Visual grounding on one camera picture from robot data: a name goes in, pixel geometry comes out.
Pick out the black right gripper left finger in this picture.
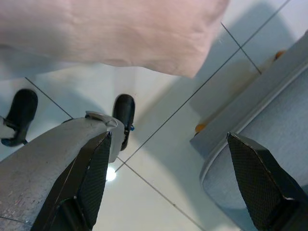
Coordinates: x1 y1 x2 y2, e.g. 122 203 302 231
32 131 113 231

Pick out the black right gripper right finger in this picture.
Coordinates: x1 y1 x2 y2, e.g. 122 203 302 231
227 131 308 231

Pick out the grey fabric pillow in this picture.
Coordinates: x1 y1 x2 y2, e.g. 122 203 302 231
0 0 229 79

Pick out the black right robot foot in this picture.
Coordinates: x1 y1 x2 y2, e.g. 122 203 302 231
113 93 136 152

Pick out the black robot foot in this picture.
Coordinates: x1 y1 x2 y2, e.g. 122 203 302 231
113 93 136 152
0 88 39 146

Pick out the wooden sofa leg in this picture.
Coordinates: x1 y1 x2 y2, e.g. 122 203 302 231
194 122 208 133
273 49 287 61

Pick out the black left robot foot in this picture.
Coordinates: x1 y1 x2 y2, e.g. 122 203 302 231
0 88 39 146

